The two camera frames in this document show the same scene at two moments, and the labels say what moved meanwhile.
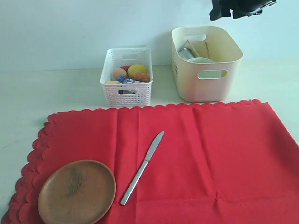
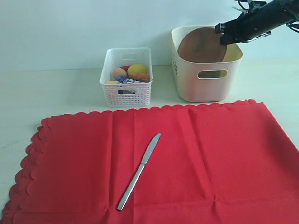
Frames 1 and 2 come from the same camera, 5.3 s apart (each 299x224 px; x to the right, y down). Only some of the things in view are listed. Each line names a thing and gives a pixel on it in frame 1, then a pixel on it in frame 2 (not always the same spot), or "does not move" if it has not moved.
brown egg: (119, 72) does not move
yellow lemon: (136, 68) does not move
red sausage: (125, 67) does not move
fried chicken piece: (141, 76) does not move
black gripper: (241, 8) -> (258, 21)
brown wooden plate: (76, 192) -> (202, 45)
